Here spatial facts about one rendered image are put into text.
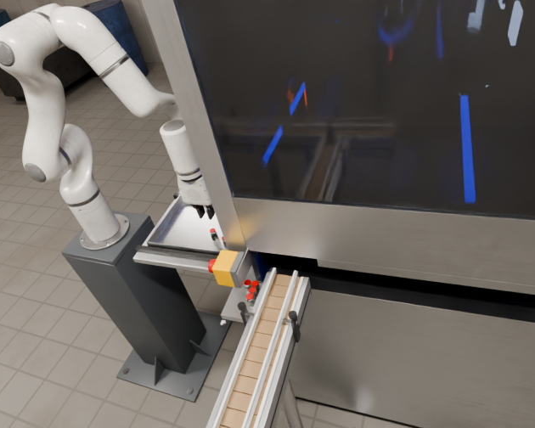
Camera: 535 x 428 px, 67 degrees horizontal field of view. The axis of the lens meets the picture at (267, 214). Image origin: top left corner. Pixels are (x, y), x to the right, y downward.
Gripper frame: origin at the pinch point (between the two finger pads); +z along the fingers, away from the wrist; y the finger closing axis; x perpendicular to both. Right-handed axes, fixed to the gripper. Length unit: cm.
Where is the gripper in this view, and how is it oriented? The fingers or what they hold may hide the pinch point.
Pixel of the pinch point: (205, 211)
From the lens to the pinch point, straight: 130.1
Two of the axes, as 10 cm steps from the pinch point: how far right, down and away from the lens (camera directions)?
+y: 9.4, 0.8, -3.3
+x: 3.0, -6.7, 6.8
